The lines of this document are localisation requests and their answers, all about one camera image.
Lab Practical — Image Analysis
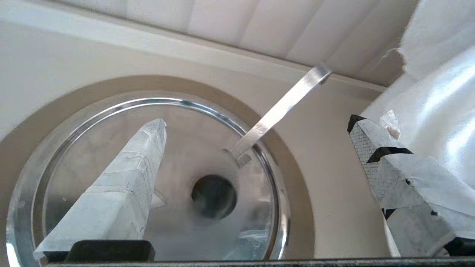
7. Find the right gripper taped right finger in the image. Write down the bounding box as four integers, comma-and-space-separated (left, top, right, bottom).
347, 114, 475, 257

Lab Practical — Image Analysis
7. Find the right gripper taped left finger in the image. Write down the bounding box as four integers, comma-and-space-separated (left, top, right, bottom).
33, 118, 168, 262

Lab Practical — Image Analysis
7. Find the steel lid with black knob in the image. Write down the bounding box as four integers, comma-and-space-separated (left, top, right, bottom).
6, 97, 291, 261

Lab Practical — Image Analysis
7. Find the white cloth cover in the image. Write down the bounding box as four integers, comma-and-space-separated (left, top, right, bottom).
361, 0, 475, 193

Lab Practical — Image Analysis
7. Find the brushed metal well ring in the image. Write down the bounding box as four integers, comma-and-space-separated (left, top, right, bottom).
0, 74, 316, 261

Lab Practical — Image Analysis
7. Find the flat steel ladle handle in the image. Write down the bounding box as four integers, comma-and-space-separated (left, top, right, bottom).
226, 65, 332, 168

